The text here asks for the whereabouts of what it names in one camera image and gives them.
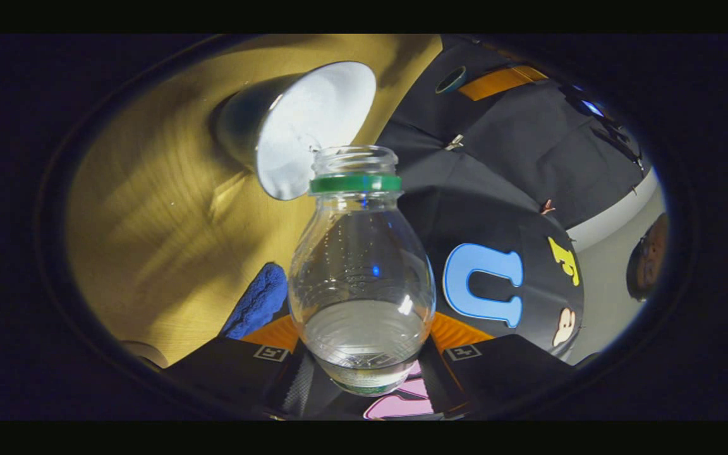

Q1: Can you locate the blue teacup lid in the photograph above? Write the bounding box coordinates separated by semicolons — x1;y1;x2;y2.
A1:
435;66;468;95

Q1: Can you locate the blue towel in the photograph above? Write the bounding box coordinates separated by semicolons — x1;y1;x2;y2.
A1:
219;262;290;340

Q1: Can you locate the person's head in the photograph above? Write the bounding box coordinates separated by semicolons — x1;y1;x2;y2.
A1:
626;213;669;302

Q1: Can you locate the black backdrop cloth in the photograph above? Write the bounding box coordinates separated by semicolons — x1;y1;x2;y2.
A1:
313;35;649;419

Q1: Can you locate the clear plastic water bottle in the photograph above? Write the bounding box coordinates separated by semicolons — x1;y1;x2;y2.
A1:
288;145;437;397

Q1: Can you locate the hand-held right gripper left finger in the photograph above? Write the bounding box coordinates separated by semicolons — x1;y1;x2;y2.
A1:
162;314;317;419

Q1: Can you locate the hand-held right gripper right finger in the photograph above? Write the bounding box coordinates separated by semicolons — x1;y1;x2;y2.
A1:
418;311;576;419

